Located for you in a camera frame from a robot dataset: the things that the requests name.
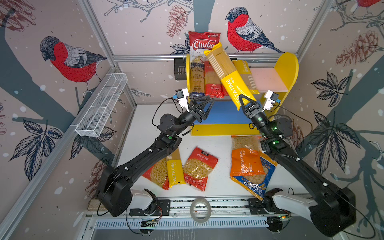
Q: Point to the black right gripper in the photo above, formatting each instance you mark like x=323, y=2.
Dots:
x=255, y=113

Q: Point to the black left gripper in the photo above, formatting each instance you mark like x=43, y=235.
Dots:
x=194, y=114

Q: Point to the yellow Pastatime pack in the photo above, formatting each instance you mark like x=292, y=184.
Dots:
x=227, y=72
x=175, y=169

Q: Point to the yellow spaghetti pack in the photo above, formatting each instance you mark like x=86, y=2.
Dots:
x=245, y=72

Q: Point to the blue gold spaghetti pack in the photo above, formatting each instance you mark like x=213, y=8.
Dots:
x=197, y=80

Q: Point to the red fusilli bag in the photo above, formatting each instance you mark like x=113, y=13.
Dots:
x=158, y=174
x=198, y=168

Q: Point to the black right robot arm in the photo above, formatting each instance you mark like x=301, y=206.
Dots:
x=331, y=209

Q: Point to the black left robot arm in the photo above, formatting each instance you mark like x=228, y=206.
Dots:
x=114, y=190

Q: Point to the yellow shelf pink blue boards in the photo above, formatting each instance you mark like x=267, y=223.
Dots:
x=224, y=118

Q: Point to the orange Pastatime pasta bag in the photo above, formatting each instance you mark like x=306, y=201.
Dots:
x=246, y=160

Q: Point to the blue macaroni pasta bag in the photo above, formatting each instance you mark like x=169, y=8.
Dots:
x=257, y=185

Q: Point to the red Chuba cassava chips bag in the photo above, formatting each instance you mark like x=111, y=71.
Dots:
x=200, y=42

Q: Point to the clear tape roll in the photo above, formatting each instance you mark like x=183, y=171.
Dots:
x=200, y=210

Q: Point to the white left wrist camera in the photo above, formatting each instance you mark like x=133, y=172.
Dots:
x=182, y=96

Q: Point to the black wall-mounted basket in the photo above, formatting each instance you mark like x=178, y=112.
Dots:
x=180, y=69

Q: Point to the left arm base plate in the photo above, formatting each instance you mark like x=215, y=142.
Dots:
x=156, y=208

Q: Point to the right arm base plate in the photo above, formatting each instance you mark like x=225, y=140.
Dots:
x=265, y=207

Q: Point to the white wire mesh basket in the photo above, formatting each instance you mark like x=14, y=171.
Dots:
x=97, y=115

